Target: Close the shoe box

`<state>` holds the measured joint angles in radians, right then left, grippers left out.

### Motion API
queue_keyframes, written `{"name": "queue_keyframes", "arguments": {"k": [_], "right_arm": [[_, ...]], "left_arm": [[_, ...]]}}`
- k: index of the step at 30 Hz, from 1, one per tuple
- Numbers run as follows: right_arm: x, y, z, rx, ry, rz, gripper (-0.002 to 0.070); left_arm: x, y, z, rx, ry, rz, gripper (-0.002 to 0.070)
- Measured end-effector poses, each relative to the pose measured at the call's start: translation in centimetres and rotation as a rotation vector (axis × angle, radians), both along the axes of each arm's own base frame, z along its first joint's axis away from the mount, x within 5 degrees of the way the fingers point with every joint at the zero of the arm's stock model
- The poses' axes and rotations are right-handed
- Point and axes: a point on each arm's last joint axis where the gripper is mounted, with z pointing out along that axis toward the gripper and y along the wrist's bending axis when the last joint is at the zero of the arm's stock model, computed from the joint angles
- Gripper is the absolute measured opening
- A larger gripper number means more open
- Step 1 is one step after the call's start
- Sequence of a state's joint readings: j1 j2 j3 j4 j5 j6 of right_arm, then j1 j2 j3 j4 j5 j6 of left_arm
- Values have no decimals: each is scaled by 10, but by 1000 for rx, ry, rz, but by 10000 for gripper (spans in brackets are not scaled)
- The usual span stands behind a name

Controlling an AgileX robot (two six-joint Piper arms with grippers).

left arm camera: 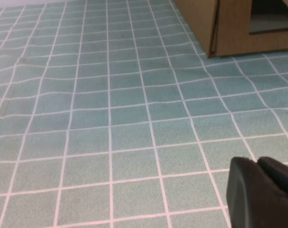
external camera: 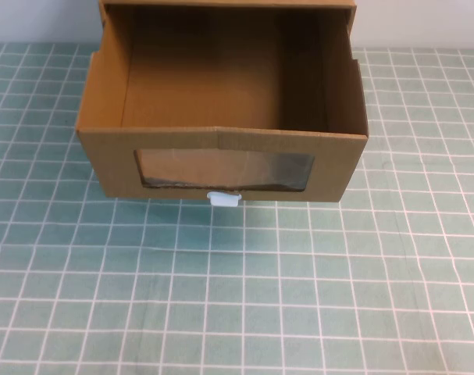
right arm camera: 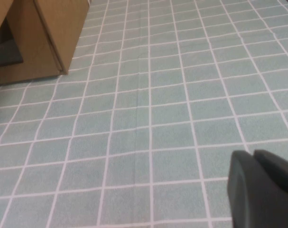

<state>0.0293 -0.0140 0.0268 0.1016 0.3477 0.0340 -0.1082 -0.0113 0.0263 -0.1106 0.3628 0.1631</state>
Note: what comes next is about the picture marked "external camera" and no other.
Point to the cardboard drawer with front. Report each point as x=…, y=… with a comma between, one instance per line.
x=104, y=164

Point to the white plastic pull tab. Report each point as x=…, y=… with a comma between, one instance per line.
x=223, y=198

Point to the green white grid tablecloth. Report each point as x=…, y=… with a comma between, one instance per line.
x=236, y=293

